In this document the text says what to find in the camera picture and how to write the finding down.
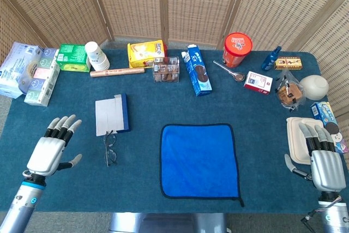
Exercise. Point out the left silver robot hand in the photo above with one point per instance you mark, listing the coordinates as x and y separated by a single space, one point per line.
43 154

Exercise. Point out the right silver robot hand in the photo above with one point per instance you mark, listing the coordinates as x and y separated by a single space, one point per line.
325 167

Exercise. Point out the black wire eyeglasses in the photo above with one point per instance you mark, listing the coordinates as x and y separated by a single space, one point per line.
111 155

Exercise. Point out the blue glasses case white lining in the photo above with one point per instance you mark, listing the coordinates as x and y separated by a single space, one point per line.
109 115

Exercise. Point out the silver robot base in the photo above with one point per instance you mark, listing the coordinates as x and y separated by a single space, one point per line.
169 223

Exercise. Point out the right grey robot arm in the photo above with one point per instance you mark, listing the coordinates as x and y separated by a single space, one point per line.
335 216

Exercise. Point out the blue cleaning cloth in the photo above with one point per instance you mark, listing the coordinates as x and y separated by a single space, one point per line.
199 162

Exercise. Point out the blue cartoon cookie box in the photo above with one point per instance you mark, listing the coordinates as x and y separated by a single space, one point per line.
331 128

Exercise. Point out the beige lunch container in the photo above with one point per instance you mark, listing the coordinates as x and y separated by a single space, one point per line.
295 140

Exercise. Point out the pastel tissue multipack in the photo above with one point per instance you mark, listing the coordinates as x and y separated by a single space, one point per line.
41 85

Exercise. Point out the white bowl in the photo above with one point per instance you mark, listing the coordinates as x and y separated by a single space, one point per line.
315 87

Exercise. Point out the clear bag of cookies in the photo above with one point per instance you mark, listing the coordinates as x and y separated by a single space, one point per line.
290 92

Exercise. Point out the pale blue wipes pack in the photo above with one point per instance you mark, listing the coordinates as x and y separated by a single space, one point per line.
16 69

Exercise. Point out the green tissue pack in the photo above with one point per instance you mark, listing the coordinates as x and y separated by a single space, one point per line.
72 57

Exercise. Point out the red and white box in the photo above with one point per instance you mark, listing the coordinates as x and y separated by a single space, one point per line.
257 82

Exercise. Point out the wooden rolling pin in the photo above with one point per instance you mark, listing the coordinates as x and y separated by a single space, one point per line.
117 72

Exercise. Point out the white paper cup stack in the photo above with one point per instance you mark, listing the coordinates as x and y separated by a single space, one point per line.
96 57

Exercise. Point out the small yellow brown box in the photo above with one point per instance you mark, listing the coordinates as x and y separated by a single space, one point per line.
288 63

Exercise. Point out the teal table cloth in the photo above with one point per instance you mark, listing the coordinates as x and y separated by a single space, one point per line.
141 102

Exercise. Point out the blue spray bottle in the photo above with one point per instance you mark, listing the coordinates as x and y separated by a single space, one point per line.
270 59

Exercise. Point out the metal spoon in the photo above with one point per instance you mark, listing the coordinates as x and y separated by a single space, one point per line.
239 77

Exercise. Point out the yellow cracker box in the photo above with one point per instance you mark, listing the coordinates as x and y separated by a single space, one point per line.
145 53

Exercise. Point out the orange tub red lid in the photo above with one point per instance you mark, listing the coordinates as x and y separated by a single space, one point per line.
237 48

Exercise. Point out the clear box of cookies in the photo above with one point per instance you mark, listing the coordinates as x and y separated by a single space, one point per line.
165 70

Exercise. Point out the long blue cookie box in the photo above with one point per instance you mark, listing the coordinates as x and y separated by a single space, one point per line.
197 72

